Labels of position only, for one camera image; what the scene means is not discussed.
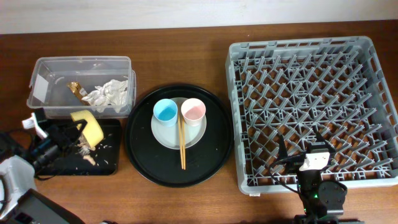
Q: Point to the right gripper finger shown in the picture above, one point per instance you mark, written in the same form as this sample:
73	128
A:
282	148
321	143

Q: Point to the blue cup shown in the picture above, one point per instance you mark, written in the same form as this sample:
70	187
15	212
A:
165	112

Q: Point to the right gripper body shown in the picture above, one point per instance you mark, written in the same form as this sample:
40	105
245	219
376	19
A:
326	164

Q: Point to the yellow bowl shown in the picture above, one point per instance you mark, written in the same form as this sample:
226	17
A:
92	132

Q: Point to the food scraps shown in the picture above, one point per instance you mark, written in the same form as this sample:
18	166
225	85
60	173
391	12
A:
91	153

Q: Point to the white tissue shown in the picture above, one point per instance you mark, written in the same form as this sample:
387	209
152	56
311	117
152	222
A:
112	93

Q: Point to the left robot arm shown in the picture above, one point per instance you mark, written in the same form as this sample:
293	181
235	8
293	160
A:
20	168

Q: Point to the grey plate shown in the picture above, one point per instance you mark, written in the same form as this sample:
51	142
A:
168	136

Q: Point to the black rectangular tray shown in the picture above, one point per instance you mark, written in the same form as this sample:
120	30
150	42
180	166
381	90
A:
74	163

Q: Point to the black round tray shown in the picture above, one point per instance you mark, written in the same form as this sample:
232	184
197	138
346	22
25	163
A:
161	165

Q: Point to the pink cup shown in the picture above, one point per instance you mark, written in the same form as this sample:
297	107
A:
193	110

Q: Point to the clear plastic waste bin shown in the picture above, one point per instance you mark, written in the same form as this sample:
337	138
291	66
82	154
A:
51	75

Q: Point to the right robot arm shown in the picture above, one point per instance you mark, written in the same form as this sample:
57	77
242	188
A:
322	199

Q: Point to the grey dishwasher rack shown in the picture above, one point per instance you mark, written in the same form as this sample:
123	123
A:
335	86

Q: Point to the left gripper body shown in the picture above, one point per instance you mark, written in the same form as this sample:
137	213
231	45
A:
61	135

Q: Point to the gold foil wrapper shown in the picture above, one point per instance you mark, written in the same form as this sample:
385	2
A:
78	91

